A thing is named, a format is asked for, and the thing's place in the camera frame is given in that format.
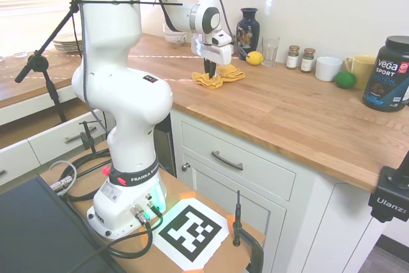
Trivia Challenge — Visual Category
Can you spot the straight metal drawer handle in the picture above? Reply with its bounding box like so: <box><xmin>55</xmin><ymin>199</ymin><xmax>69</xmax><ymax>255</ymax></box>
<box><xmin>63</xmin><ymin>127</ymin><xmax>96</xmax><ymax>144</ymax></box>

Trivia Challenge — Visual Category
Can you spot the black appliance front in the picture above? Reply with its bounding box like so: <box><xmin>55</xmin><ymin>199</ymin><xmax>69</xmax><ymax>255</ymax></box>
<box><xmin>154</xmin><ymin>119</ymin><xmax>178</xmax><ymax>178</ymax></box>

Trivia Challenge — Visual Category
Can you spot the white cabinet under wooden counter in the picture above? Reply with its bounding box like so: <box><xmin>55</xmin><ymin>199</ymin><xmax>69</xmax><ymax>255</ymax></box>
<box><xmin>169</xmin><ymin>108</ymin><xmax>389</xmax><ymax>273</ymax></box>

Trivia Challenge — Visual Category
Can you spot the white mug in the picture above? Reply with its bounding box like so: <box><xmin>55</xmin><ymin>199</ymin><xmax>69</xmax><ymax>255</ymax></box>
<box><xmin>315</xmin><ymin>56</ymin><xmax>344</xmax><ymax>82</ymax></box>

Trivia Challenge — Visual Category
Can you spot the small black bar clamp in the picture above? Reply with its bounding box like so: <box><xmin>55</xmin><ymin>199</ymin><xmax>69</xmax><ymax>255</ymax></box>
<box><xmin>79</xmin><ymin>120</ymin><xmax>98</xmax><ymax>154</ymax></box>

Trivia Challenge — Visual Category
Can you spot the black Ulanzi camera mount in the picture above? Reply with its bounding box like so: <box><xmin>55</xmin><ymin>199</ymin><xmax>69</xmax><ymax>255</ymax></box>
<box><xmin>367</xmin><ymin>148</ymin><xmax>409</xmax><ymax>222</ymax></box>

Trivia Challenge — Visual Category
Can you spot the black and white tag sheet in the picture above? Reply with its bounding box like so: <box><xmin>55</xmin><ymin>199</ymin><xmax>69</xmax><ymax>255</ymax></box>
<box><xmin>152</xmin><ymin>198</ymin><xmax>230</xmax><ymax>270</ymax></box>

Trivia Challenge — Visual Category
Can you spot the yellow mug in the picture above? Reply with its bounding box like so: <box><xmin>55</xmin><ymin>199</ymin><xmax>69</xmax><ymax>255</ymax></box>
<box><xmin>344</xmin><ymin>55</ymin><xmax>378</xmax><ymax>90</ymax></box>

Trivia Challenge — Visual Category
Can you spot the glass spice jar copper lid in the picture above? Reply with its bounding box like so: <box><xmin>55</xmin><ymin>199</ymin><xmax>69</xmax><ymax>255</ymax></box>
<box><xmin>300</xmin><ymin>47</ymin><xmax>316</xmax><ymax>74</ymax></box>
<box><xmin>286</xmin><ymin>45</ymin><xmax>301</xmax><ymax>70</ymax></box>

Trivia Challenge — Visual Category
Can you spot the white drawer cabinet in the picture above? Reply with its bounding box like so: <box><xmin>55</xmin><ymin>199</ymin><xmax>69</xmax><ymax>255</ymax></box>
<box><xmin>0</xmin><ymin>108</ymin><xmax>111</xmax><ymax>187</ymax></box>

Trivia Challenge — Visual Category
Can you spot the gray cable with metal plug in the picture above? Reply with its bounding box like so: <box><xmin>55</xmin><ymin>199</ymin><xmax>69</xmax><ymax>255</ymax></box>
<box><xmin>47</xmin><ymin>160</ymin><xmax>78</xmax><ymax>196</ymax></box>

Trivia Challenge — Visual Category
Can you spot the white bowl with pattern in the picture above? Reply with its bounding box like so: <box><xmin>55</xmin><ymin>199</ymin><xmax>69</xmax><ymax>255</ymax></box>
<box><xmin>166</xmin><ymin>35</ymin><xmax>187</xmax><ymax>47</ymax></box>

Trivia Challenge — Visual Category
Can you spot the green lime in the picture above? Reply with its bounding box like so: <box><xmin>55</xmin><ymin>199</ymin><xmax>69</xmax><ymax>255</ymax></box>
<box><xmin>334</xmin><ymin>70</ymin><xmax>357</xmax><ymax>89</ymax></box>

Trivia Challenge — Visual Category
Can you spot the thin black cable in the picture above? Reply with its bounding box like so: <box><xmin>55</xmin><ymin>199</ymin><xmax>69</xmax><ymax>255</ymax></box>
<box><xmin>56</xmin><ymin>204</ymin><xmax>166</xmax><ymax>273</ymax></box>

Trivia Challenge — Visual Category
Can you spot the yellow cloth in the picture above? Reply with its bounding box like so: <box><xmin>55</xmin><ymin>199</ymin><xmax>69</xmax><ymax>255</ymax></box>
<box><xmin>191</xmin><ymin>64</ymin><xmax>246</xmax><ymax>90</ymax></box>

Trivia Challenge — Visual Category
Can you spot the large black bar clamp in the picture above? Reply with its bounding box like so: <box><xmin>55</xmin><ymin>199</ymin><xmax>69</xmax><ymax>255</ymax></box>
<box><xmin>231</xmin><ymin>189</ymin><xmax>265</xmax><ymax>273</ymax></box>

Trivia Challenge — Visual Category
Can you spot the black Vega protein tub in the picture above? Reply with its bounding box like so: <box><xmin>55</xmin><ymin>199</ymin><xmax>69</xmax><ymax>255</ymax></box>
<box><xmin>362</xmin><ymin>35</ymin><xmax>409</xmax><ymax>113</ymax></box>

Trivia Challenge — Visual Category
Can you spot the clear drinking glass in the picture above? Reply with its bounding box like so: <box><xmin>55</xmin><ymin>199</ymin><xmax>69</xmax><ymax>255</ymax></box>
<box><xmin>261</xmin><ymin>36</ymin><xmax>281</xmax><ymax>67</ymax></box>

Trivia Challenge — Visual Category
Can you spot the thick black cable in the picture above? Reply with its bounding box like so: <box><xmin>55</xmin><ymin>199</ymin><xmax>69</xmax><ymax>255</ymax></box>
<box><xmin>62</xmin><ymin>150</ymin><xmax>112</xmax><ymax>203</ymax></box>

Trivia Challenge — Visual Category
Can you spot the yellow lemon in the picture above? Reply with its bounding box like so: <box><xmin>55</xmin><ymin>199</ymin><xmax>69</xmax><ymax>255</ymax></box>
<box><xmin>245</xmin><ymin>51</ymin><xmax>264</xmax><ymax>66</ymax></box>

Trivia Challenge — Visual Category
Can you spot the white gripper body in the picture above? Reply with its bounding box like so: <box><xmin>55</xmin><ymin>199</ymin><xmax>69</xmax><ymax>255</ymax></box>
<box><xmin>191</xmin><ymin>35</ymin><xmax>233</xmax><ymax>66</ymax></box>

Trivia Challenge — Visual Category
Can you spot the stack of white plates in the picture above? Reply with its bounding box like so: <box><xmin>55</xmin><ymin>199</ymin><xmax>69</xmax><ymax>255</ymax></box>
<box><xmin>52</xmin><ymin>32</ymin><xmax>84</xmax><ymax>52</ymax></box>

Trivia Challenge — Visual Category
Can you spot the black camera stand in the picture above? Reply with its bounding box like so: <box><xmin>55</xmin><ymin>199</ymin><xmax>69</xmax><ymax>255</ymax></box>
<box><xmin>14</xmin><ymin>0</ymin><xmax>81</xmax><ymax>123</ymax></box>

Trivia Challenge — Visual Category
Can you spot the dark blue painted vase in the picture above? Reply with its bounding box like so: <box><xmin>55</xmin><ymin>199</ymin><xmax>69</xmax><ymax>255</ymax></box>
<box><xmin>235</xmin><ymin>7</ymin><xmax>260</xmax><ymax>52</ymax></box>

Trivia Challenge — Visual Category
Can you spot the curved metal drawer handle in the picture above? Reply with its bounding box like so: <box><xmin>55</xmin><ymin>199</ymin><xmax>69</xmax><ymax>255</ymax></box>
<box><xmin>210</xmin><ymin>150</ymin><xmax>244</xmax><ymax>171</ymax></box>

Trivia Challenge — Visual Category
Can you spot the black control box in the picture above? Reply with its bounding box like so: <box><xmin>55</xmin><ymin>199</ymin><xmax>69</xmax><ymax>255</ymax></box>
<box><xmin>0</xmin><ymin>175</ymin><xmax>125</xmax><ymax>273</ymax></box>

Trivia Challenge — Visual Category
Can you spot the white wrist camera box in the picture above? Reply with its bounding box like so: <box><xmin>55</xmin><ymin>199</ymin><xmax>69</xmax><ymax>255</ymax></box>
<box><xmin>212</xmin><ymin>29</ymin><xmax>233</xmax><ymax>47</ymax></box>

